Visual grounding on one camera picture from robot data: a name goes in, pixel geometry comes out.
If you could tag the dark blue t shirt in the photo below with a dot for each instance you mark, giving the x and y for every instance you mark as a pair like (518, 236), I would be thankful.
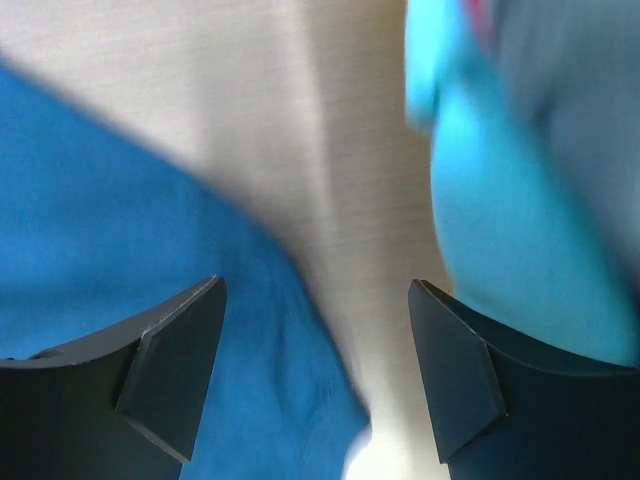
(95, 229)

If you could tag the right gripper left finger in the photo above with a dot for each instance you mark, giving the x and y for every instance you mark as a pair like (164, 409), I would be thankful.
(125, 402)

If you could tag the cyan t shirt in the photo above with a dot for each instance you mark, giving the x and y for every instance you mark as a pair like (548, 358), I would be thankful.
(515, 243)

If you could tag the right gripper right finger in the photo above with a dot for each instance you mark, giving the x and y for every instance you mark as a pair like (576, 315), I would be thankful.
(505, 406)

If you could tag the pink red t shirt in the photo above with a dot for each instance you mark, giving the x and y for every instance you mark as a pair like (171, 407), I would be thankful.
(482, 18)

